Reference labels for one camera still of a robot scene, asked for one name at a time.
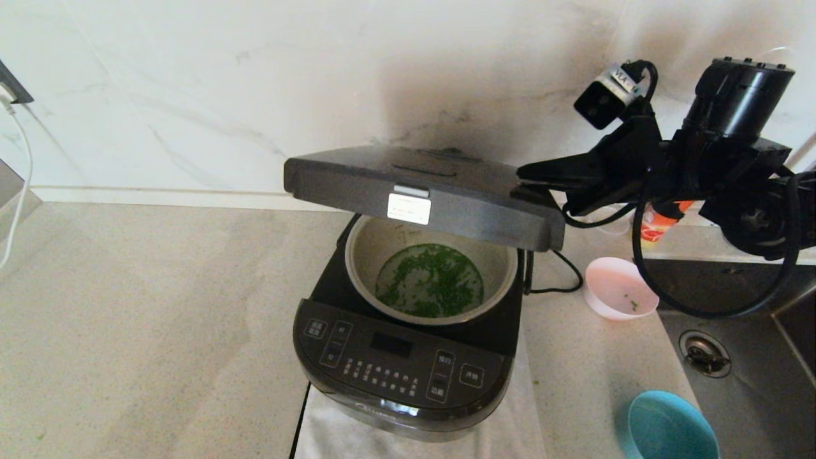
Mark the black rice cooker body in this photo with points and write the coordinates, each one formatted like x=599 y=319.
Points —
x=395 y=363

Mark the pink bowl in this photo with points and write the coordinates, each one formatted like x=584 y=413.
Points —
x=609 y=284

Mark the grey wall outlet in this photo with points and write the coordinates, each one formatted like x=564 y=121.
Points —
x=13 y=86

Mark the blue bowl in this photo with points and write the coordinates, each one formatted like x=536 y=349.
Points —
x=669 y=433

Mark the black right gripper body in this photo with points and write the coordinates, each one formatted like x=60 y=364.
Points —
x=631 y=166

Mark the black rice cooker lid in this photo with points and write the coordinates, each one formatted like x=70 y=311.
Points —
x=357 y=178

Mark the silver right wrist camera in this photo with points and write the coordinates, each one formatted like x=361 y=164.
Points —
x=602 y=102

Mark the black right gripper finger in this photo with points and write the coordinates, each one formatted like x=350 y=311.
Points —
x=574 y=183
x=567 y=166

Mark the steel sink drain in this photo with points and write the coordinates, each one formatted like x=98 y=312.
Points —
x=704 y=352

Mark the orange yellow detergent bottle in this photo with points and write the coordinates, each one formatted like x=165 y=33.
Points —
x=656 y=229

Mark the steel sink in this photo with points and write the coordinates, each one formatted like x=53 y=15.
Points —
x=752 y=408

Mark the black strip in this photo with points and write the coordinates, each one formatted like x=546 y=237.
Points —
x=298 y=427

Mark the cream inner pot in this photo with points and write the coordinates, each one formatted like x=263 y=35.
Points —
x=370 y=255

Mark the white cloth mat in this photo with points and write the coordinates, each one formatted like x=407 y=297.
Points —
x=331 y=440

